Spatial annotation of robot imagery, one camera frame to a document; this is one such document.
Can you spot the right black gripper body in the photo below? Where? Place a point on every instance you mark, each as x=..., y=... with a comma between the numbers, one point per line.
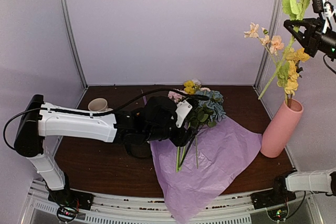
x=313, y=43

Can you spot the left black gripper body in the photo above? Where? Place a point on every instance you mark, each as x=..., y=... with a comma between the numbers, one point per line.
x=159, y=133

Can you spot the pale yellow rose stem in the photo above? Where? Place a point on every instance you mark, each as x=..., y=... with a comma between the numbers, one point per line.
x=292, y=74

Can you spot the peach poppy flower stem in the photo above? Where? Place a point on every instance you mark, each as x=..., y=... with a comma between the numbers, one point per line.
x=279, y=55

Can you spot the artificial flower bunch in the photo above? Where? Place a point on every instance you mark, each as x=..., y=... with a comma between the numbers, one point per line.
x=203, y=114

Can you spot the orange flower stem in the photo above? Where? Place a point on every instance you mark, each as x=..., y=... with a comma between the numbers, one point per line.
x=295, y=9

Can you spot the purple tissue paper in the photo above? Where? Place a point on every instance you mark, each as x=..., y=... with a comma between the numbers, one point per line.
x=224, y=151

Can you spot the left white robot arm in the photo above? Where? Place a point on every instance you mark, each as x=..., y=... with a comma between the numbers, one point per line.
x=45, y=119

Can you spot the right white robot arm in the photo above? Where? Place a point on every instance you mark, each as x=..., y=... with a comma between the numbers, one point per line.
x=321, y=181

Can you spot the pink cylindrical vase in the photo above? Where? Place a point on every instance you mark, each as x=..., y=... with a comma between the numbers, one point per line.
x=280, y=129

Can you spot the white mug floral print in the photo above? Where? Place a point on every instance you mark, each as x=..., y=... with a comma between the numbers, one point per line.
x=99, y=105

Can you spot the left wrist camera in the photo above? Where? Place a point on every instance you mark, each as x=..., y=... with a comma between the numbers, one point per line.
x=182, y=110

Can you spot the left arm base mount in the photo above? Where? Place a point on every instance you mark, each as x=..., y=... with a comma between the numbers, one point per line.
x=70, y=208

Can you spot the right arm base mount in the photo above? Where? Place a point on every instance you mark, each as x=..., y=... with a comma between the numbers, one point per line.
x=276, y=205

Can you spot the left aluminium frame post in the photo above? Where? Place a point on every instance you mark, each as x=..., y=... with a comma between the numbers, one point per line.
x=72, y=43

